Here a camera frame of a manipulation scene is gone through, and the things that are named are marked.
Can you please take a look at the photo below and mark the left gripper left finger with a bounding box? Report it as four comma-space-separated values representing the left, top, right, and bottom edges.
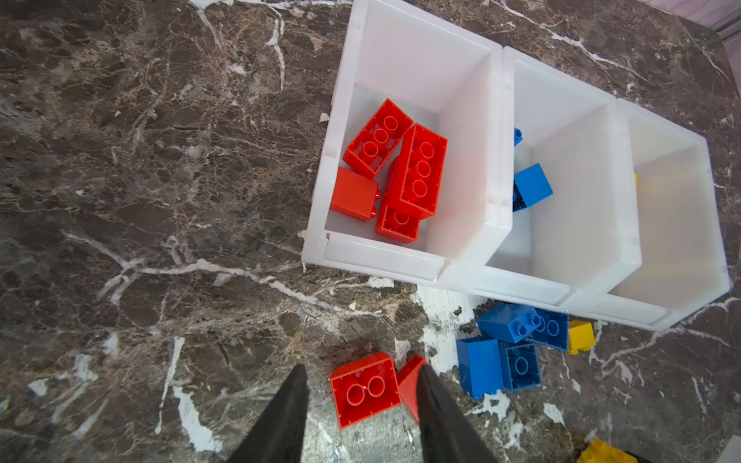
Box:
228, 365, 310, 462

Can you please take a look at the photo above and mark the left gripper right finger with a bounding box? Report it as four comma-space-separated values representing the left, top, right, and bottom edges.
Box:
417, 365, 497, 463

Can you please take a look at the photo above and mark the red lego brick square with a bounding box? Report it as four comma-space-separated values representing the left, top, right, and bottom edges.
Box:
397, 355, 426, 422

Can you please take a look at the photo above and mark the small yellow lego brick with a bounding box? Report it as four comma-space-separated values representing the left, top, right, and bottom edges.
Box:
567, 320, 596, 355

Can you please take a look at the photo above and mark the long red lego brick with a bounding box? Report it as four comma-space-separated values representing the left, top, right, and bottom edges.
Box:
384, 123, 448, 220
376, 203, 421, 244
343, 98, 414, 179

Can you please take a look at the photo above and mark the small red lego brick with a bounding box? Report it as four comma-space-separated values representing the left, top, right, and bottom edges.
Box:
330, 167, 381, 222

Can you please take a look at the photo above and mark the white three-compartment bin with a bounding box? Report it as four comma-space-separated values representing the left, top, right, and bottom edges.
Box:
302, 1, 731, 330

